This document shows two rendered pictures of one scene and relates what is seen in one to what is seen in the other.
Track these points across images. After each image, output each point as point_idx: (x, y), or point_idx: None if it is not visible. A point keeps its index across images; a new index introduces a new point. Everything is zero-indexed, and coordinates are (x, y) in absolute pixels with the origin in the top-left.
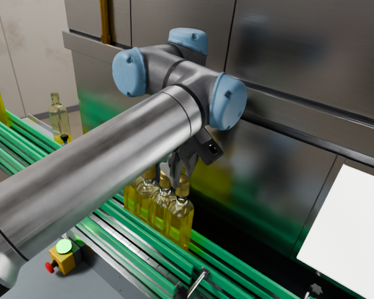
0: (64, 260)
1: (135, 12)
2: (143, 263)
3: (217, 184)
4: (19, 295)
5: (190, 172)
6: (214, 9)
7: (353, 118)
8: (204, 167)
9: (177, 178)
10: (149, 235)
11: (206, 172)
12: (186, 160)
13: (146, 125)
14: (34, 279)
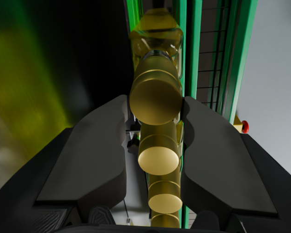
0: (238, 124)
1: None
2: (248, 36)
3: (17, 33)
4: (269, 121)
5: (116, 107)
6: None
7: None
8: (19, 102)
9: (209, 119)
10: (195, 73)
11: (24, 87)
12: (125, 174)
13: None
14: (251, 126)
